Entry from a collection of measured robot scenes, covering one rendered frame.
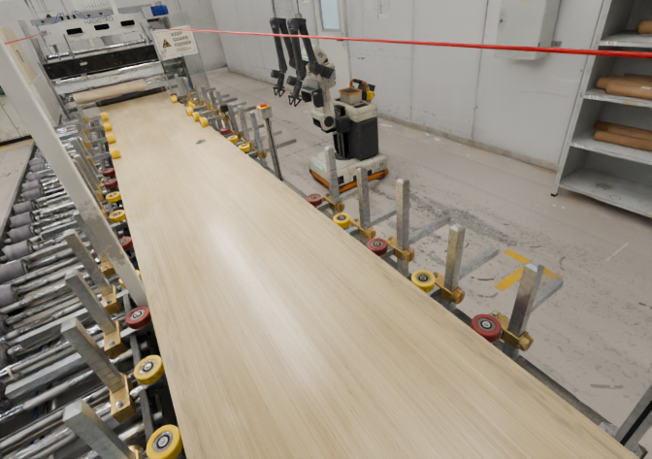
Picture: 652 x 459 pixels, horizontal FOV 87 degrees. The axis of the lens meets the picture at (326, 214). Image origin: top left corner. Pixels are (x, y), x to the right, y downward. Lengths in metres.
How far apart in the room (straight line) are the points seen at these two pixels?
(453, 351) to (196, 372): 0.74
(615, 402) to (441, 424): 1.42
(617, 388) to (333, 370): 1.62
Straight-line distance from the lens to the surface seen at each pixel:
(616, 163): 3.86
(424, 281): 1.25
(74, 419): 0.98
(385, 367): 1.04
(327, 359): 1.07
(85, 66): 5.14
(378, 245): 1.39
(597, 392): 2.29
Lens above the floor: 1.78
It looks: 33 degrees down
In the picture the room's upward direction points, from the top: 8 degrees counter-clockwise
